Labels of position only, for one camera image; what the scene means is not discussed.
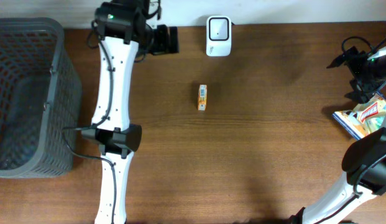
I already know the orange tissue pack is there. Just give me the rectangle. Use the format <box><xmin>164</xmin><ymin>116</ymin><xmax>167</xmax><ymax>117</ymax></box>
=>
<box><xmin>198</xmin><ymin>85</ymin><xmax>208</xmax><ymax>111</ymax></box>

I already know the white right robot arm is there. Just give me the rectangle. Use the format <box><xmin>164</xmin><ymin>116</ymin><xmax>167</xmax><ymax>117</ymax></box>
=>
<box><xmin>287</xmin><ymin>37</ymin><xmax>386</xmax><ymax>223</ymax></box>

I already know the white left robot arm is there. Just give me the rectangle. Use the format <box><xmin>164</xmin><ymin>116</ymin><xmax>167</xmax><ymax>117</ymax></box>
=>
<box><xmin>81</xmin><ymin>1</ymin><xmax>179</xmax><ymax>223</ymax></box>

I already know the white barcode scanner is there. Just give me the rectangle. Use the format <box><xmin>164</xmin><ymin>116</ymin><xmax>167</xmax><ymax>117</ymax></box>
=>
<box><xmin>206</xmin><ymin>16</ymin><xmax>232</xmax><ymax>57</ymax></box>

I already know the grey plastic basket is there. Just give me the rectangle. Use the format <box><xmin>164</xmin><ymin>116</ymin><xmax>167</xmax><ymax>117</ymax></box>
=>
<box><xmin>0</xmin><ymin>17</ymin><xmax>82</xmax><ymax>179</ymax></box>

